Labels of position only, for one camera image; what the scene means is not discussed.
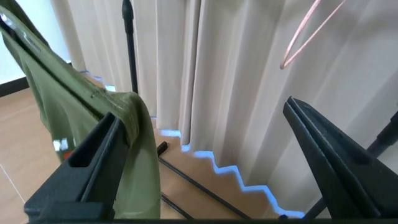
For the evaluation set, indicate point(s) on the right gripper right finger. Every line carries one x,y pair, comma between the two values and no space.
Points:
342,174

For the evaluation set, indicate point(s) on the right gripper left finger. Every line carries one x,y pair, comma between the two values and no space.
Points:
71,186

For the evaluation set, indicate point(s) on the green printed sleeveless shirt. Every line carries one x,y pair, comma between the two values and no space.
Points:
56,102

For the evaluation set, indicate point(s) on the pink clothes hanger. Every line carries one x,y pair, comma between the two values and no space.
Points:
284,63

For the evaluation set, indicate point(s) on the black clothes rack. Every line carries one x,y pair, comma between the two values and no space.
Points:
130,46

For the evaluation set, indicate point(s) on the beige curtain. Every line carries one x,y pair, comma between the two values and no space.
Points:
233,77

